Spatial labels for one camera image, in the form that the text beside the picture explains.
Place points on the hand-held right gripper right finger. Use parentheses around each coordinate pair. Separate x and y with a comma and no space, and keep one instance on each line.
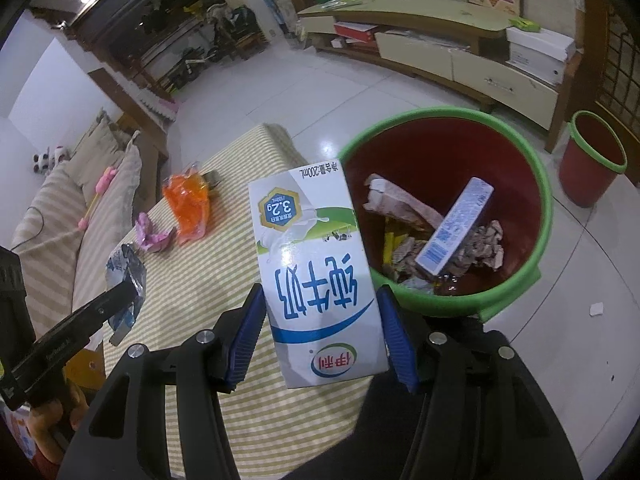
(397,340)

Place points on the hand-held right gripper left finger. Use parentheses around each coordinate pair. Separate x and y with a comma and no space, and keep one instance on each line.
(245,340)

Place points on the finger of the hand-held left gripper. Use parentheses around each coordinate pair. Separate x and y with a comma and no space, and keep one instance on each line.
(102,310)

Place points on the silver and blue foil wrapper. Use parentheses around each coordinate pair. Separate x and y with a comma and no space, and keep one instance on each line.
(122,265)

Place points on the yellow tissue pack wrapper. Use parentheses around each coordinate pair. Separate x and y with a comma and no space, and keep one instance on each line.
(392,245)

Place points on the white and blue milk carton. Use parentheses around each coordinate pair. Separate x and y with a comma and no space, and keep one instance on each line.
(310,270)

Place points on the blue toothpaste box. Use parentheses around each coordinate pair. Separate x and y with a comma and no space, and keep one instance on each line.
(452,230)

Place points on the reddish paper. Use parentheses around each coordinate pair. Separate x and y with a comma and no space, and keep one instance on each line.
(487,245)

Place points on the white bag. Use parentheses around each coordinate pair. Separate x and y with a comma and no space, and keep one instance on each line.
(395,200)

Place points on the red bin with green rim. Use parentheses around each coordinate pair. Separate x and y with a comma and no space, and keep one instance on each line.
(585,175)
(425,160)

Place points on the person's left hand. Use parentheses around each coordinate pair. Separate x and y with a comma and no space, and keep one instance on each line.
(47,425)

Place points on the striped tablecloth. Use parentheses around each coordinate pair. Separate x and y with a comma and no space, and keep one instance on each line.
(220,260)

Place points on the pink plastic wrapper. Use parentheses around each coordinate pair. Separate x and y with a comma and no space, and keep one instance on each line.
(155,237)

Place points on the striped sofa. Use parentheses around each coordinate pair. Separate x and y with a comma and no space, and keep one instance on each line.
(60,220)

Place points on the pink toy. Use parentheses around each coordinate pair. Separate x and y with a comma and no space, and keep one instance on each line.
(102,180)

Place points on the orange plastic wrapper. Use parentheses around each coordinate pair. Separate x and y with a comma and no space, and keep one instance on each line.
(187,205)

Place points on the panda plush toy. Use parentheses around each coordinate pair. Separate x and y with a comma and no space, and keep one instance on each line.
(50,157)

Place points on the white paper scrap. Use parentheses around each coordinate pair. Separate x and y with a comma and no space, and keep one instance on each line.
(597,309)

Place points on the pink foam mats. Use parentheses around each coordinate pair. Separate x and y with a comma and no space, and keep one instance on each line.
(162,107)

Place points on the red box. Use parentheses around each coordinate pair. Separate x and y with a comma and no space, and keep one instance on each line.
(357,34)

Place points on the dark stroller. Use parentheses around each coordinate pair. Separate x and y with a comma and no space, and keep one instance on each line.
(235,20)

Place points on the white shoe box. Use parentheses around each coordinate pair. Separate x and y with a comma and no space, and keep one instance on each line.
(537,47)

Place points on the cream and wood television cabinet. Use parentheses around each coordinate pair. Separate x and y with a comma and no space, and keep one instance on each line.
(425,15)

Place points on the small green packet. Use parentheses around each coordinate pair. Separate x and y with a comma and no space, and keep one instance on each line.
(524,23)

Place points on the green leaflet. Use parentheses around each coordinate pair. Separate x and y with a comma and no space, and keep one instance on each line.
(342,3)

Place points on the wooden lattice screen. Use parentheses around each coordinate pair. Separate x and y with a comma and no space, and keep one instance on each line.
(620,60)

